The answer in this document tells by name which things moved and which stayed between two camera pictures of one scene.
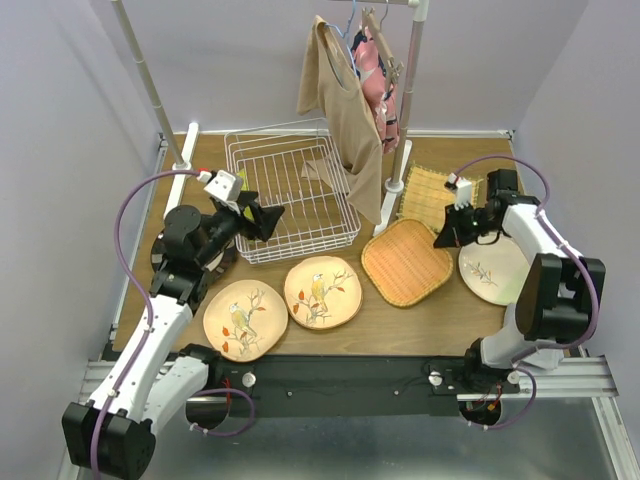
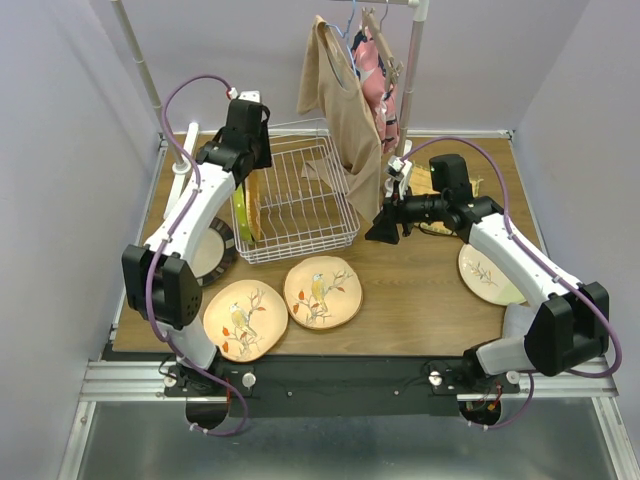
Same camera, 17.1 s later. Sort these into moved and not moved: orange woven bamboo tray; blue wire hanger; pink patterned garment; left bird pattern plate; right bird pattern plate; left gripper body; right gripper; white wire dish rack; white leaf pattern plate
Moved: right gripper; orange woven bamboo tray; left gripper body
Not moved: white leaf pattern plate; left bird pattern plate; blue wire hanger; white wire dish rack; pink patterned garment; right bird pattern plate
